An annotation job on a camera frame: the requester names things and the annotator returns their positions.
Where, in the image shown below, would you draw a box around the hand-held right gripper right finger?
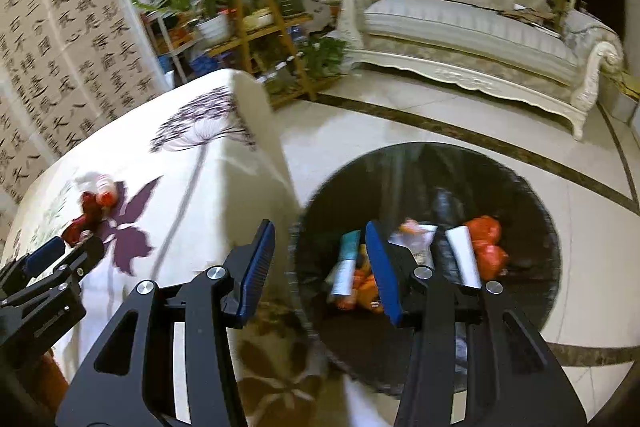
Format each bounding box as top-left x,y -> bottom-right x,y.
365,220 -> 588,427

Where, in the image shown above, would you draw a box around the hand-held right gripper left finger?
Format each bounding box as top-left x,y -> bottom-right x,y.
55,219 -> 277,427

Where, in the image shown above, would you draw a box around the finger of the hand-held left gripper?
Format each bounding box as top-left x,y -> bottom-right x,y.
0,236 -> 67,304
29,236 -> 107,309

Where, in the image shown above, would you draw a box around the dark red wrapper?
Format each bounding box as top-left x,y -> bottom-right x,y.
61,191 -> 108,245

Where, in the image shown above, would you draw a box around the teal and white tube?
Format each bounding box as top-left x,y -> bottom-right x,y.
329,229 -> 363,299

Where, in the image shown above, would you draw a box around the white wrapper orange print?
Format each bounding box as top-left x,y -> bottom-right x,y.
389,219 -> 438,269

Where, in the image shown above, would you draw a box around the bin with black bag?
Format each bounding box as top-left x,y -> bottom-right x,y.
290,142 -> 559,397

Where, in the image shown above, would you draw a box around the orange plastic bag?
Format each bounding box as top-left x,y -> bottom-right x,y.
335,267 -> 387,314

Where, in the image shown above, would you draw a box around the small red bottle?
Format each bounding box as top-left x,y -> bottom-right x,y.
95,174 -> 122,208

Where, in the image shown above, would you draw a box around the white crumpled tissue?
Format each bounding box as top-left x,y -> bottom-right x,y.
74,171 -> 108,192

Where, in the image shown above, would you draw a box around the floral printed table cloth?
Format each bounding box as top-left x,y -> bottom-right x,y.
0,69 -> 351,427

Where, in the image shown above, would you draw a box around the red-orange plastic bag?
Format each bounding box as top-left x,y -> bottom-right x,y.
462,215 -> 511,280

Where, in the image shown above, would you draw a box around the small green floor plant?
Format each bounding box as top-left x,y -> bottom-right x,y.
299,36 -> 349,78

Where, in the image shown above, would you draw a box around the wooden plant stand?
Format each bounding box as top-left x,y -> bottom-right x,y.
206,0 -> 342,104

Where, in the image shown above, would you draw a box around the white metal rack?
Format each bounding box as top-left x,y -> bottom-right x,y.
142,9 -> 196,88

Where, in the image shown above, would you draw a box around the yellow white bowl pot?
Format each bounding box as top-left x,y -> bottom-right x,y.
242,7 -> 276,30

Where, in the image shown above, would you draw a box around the ornate white sofa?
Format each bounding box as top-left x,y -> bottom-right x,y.
317,0 -> 626,142

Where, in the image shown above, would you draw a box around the papers on sofa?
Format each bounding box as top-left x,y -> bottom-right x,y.
500,4 -> 563,38

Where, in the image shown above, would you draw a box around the calligraphy wall hanging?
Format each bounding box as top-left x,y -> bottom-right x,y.
0,0 -> 173,210

